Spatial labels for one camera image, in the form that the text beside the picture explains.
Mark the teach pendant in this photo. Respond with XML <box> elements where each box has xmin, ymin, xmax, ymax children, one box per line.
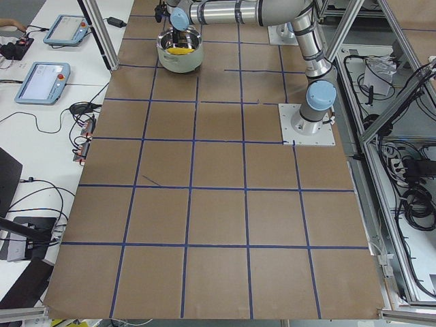
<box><xmin>43</xmin><ymin>14</ymin><xmax>89</xmax><ymax>46</ymax></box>
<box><xmin>14</xmin><ymin>62</ymin><xmax>71</xmax><ymax>105</ymax></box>

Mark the pale green cooking pot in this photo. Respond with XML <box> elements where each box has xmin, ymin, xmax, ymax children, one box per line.
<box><xmin>156</xmin><ymin>27</ymin><xmax>204</xmax><ymax>74</ymax></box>

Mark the black monitor stand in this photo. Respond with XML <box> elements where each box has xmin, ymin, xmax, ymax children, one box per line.
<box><xmin>1</xmin><ymin>217</ymin><xmax>57</xmax><ymax>262</ymax></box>

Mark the aluminium side frame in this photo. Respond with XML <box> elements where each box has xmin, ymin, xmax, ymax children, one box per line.
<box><xmin>315</xmin><ymin>1</ymin><xmax>435</xmax><ymax>326</ymax></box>

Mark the far teach pendant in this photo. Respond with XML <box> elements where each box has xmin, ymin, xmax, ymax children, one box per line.
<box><xmin>43</xmin><ymin>14</ymin><xmax>89</xmax><ymax>46</ymax></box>

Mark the black power adapter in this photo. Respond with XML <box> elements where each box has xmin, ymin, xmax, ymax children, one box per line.
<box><xmin>106</xmin><ymin>16</ymin><xmax>127</xmax><ymax>28</ymax></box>

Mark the near teach pendant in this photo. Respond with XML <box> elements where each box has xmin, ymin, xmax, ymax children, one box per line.
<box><xmin>14</xmin><ymin>62</ymin><xmax>71</xmax><ymax>105</ymax></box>

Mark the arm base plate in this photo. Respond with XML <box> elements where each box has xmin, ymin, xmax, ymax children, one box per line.
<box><xmin>268</xmin><ymin>22</ymin><xmax>298</xmax><ymax>46</ymax></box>
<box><xmin>278</xmin><ymin>104</ymin><xmax>336</xmax><ymax>146</ymax></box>

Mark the grey usb hub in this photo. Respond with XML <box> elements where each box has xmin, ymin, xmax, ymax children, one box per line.
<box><xmin>71</xmin><ymin>116</ymin><xmax>96</xmax><ymax>166</ymax></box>

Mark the yellow corn cob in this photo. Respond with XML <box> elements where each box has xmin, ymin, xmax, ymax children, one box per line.
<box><xmin>166</xmin><ymin>47</ymin><xmax>195</xmax><ymax>55</ymax></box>

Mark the aluminium frame post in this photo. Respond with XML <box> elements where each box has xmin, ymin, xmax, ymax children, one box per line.
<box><xmin>77</xmin><ymin>0</ymin><xmax>119</xmax><ymax>72</ymax></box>

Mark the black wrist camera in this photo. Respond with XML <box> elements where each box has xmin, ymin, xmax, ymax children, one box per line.
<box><xmin>155</xmin><ymin>1</ymin><xmax>170</xmax><ymax>23</ymax></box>

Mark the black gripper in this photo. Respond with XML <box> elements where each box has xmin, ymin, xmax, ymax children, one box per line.
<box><xmin>172</xmin><ymin>29</ymin><xmax>187</xmax><ymax>46</ymax></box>

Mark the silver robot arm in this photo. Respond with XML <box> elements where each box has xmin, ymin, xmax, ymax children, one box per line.
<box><xmin>154</xmin><ymin>0</ymin><xmax>337</xmax><ymax>136</ymax></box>
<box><xmin>276</xmin><ymin>22</ymin><xmax>296</xmax><ymax>42</ymax></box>

